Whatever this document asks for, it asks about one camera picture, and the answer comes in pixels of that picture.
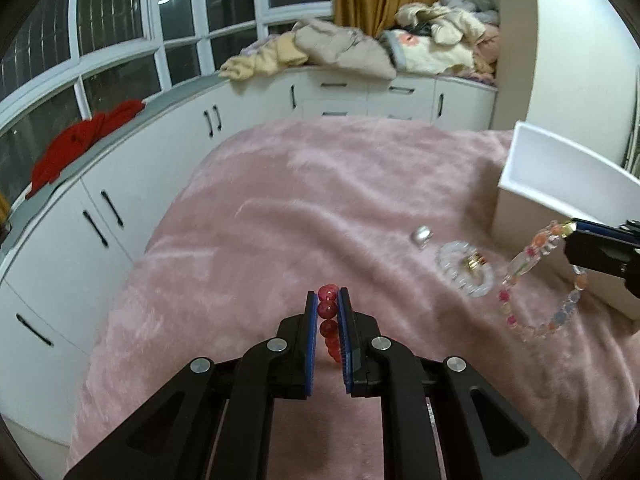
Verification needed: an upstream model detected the pink fluffy blanket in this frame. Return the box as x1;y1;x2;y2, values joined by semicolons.
65;114;640;480

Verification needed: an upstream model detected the multicolour bead bracelet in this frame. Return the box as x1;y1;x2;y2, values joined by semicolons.
497;219;589;344

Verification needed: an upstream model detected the pale yellow cloth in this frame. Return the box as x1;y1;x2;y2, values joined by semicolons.
219;34;309;84

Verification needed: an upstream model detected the red cloth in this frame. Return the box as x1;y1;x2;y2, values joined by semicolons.
26;99;147;200

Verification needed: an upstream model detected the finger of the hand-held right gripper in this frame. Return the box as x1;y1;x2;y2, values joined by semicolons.
564;230;640;302
569;218;640;242

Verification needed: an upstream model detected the cream fleece garment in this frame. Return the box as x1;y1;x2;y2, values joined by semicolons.
395;2;489;45

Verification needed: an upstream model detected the white cabinet row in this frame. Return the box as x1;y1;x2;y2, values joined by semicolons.
0;66;499;447

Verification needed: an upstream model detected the clear crystal bead bracelet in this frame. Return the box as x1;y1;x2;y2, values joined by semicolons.
435;241;496;299

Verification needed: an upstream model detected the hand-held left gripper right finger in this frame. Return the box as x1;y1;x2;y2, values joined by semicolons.
337;287;583;480

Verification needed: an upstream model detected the white framed window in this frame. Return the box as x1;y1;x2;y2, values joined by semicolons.
0;0;334;137

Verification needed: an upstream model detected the red bead bracelet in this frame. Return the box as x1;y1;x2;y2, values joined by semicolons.
317;283;346;363

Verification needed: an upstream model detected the white storage box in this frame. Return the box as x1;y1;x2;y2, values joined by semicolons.
490;121;640;321

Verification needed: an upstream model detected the floral cream blanket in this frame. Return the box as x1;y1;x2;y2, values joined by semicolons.
379;28;476;76

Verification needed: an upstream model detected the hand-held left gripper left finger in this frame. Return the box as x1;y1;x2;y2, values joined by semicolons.
64;289;321;480

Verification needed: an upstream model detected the beige jacket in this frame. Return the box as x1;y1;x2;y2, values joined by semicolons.
292;19;399;81

